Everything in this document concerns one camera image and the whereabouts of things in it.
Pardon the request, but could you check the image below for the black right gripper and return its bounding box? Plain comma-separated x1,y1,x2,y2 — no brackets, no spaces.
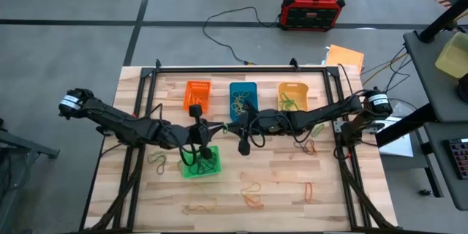
227,101,293,157

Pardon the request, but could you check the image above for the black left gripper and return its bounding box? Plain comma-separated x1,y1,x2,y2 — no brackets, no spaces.
162,104,224,161

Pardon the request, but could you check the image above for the orange rubber band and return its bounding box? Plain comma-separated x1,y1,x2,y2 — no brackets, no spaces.
244,195,265,211
303,181,314,204
189,93,208,107

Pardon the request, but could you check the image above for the black rubber band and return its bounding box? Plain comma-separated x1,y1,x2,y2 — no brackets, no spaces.
188,153,220,176

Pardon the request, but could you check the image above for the olive green rubber band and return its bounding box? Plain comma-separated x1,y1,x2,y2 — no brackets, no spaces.
147,151,167,165

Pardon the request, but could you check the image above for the reddish brown rubber band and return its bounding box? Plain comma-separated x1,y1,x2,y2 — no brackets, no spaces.
293,138,318,156

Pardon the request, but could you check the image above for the thin yellow rubber band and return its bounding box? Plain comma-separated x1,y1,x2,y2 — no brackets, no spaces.
181,184,219,216

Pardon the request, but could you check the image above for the blue plastic bin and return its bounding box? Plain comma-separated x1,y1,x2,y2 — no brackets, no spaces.
228,81,259,124

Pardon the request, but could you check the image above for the orange slotted plastic basket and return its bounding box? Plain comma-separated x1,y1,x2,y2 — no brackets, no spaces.
182,80,212,114

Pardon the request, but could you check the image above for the green slotted plastic basket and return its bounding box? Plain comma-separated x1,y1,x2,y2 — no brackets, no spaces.
180,145,222,179

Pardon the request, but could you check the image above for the yellow plastic bin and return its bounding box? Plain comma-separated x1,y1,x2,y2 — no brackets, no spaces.
276,82,310,113

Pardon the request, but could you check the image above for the orange paper sheet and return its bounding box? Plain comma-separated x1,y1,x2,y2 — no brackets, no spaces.
325,44,366,74

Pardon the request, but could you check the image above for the red black power station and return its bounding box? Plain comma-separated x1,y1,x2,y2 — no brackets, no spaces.
276,0,347,32

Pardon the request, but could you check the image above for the white paper sheet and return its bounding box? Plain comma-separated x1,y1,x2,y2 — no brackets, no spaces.
378,102,416,159

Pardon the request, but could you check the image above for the black table leg beam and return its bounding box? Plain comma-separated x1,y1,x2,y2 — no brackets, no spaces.
374,102,438,148

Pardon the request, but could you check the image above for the dark metal stand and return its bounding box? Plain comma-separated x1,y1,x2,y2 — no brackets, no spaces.
0,116,61,234

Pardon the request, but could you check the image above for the grey side table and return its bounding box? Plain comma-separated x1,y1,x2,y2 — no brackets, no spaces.
403,29,468,124

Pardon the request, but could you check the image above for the dark grey desk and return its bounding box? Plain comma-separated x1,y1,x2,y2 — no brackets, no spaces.
423,121,468,212

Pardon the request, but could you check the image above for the black keyboard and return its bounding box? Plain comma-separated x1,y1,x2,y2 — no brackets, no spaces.
448,137,468,181

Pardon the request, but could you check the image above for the yellow translucent plastic tub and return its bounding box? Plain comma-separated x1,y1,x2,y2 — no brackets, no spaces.
434,31,468,80

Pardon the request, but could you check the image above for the black pole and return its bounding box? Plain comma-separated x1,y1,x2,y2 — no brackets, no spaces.
418,0,468,44

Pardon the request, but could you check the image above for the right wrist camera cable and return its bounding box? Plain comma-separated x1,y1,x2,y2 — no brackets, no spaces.
250,111,317,150

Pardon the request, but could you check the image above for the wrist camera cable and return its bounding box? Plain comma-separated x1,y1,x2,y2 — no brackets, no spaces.
146,102,202,166
250,111,317,150

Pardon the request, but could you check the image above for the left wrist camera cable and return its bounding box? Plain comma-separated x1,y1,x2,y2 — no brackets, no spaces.
146,102,202,166

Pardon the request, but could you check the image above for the black aluminium frame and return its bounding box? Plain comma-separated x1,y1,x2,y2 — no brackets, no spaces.
83,58,394,234

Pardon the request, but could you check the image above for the black power cable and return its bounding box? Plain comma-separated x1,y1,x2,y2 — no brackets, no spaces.
202,6,281,66

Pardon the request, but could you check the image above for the thin black hanging cable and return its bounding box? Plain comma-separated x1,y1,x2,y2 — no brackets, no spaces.
338,62,361,98

